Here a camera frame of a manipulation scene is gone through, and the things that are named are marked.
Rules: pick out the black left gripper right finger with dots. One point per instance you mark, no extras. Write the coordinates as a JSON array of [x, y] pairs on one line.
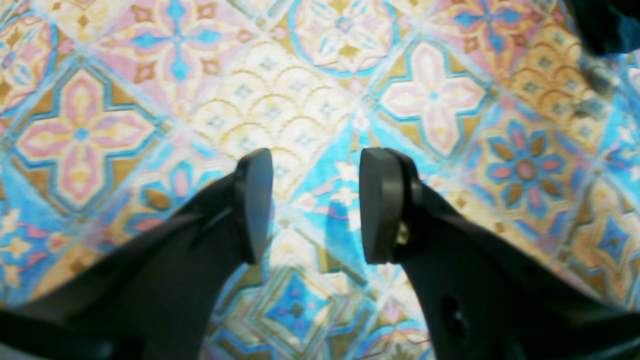
[[481, 297]]

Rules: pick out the colourful patterned tablecloth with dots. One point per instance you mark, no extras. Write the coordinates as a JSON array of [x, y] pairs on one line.
[[115, 112]]

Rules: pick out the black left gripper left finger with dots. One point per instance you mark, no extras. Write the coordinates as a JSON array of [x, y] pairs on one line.
[[152, 298]]

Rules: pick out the dark blue t-shirt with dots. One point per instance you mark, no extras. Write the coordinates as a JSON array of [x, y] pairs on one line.
[[607, 27]]

